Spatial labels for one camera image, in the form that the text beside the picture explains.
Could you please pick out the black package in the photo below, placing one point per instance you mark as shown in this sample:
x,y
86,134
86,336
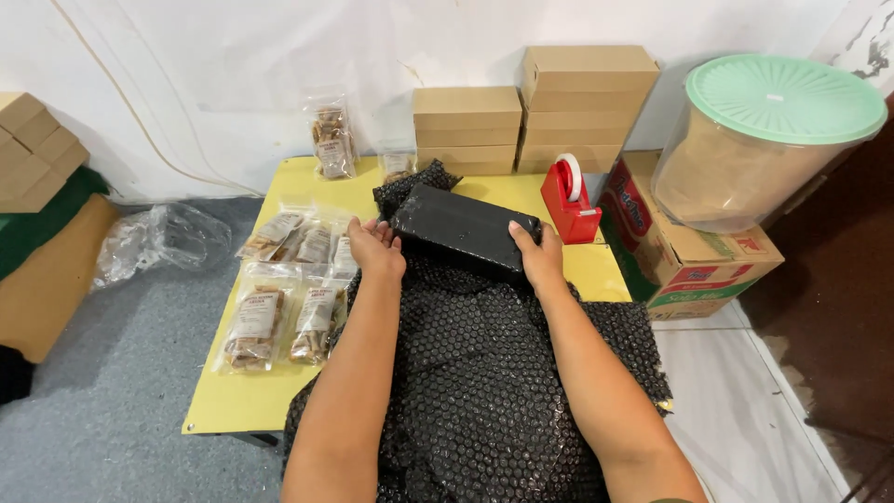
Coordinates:
x,y
454,223

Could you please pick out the yellow low table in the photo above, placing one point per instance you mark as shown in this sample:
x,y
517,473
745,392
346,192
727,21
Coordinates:
x,y
244,398

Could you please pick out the green container lid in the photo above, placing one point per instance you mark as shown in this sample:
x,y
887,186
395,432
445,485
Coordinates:
x,y
786,98

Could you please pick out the brown cardboard box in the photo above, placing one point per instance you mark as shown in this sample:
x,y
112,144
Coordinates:
x,y
587,77
576,127
569,158
466,112
466,159

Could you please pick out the printed cardboard carton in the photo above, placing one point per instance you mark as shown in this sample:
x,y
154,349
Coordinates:
x,y
670,265

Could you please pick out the clear snack packet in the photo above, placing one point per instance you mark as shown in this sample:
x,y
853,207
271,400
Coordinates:
x,y
316,321
271,236
344,257
314,244
334,143
255,325
398,166

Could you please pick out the green cloth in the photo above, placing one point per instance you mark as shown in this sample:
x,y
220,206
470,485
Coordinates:
x,y
38,223

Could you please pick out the black bubble wrap sheet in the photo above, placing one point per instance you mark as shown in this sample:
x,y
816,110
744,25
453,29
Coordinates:
x,y
475,363

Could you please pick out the person's right hand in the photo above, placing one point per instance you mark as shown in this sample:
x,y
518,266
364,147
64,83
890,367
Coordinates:
x,y
541,262

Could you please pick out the person's left hand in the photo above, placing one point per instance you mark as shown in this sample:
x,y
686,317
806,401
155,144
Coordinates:
x,y
377,255

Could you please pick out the red tape dispenser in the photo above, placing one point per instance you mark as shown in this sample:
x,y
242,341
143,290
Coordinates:
x,y
569,220

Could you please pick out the white tape roll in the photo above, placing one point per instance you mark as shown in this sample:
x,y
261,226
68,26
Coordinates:
x,y
573,174

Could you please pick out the pile of small cardboard boxes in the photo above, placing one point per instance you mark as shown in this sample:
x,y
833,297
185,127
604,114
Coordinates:
x,y
35,150

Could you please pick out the large clear plastic container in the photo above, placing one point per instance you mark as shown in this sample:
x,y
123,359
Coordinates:
x,y
726,174

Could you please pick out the crumpled clear plastic bag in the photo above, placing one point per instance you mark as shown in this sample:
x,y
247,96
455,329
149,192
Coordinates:
x,y
160,241

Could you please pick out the large brown carton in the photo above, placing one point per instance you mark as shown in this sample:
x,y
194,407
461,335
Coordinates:
x,y
49,286

